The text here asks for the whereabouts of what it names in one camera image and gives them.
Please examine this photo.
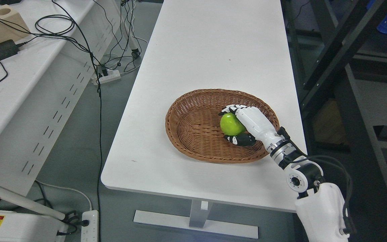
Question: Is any white far power strip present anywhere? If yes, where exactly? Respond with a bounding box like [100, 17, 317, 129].
[90, 70, 121, 86]

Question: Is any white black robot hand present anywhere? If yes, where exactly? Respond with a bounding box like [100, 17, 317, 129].
[219, 105, 286, 153]

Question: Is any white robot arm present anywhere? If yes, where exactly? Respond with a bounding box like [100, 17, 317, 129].
[269, 127, 353, 242]

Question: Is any black metal shelf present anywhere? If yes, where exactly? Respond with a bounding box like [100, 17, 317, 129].
[281, 0, 387, 242]

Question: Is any white floor power strip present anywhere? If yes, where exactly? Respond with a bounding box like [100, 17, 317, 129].
[80, 210, 99, 242]

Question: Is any brown wicker basket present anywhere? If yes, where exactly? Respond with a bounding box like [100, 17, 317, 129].
[165, 89, 280, 164]

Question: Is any long black floor cable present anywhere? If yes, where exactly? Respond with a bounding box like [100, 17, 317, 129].
[51, 0, 104, 242]

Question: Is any black power adapter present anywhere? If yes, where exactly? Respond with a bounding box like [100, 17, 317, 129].
[0, 39, 19, 61]

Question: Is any white machine with warning label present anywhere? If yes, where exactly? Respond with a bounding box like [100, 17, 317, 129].
[0, 210, 69, 242]

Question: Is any white standing desk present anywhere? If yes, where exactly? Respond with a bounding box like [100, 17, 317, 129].
[101, 0, 306, 239]

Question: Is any white left table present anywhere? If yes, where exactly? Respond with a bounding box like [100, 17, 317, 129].
[0, 0, 121, 202]

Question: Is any green apple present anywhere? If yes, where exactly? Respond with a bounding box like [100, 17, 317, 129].
[220, 112, 246, 136]

